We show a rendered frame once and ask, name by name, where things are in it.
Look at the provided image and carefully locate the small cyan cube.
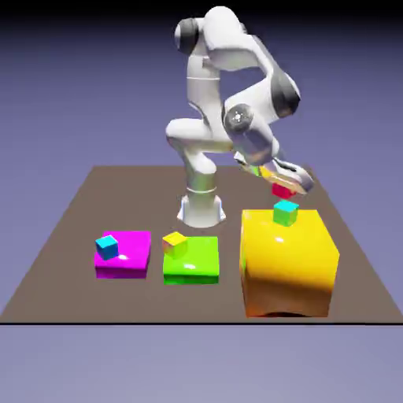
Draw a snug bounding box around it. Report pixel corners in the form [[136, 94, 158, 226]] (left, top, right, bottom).
[[272, 199, 300, 227], [94, 235, 120, 261]]

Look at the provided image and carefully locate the large yellow box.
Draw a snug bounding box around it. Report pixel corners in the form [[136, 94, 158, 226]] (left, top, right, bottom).
[[238, 209, 341, 318]]

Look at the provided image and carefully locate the small red cube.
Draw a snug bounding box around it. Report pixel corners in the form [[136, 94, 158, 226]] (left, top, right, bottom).
[[271, 183, 298, 200]]

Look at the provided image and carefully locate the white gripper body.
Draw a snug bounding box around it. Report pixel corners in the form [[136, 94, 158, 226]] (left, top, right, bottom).
[[258, 158, 315, 196]]

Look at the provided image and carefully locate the small yellow cube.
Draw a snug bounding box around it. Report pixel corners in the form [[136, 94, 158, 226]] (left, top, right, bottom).
[[161, 231, 189, 260]]

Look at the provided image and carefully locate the large magenta box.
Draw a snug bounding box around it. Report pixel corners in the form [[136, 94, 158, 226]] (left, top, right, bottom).
[[94, 230, 153, 280]]

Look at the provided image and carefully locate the large green box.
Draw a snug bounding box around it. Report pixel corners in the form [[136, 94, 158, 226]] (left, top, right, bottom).
[[162, 235, 220, 286]]

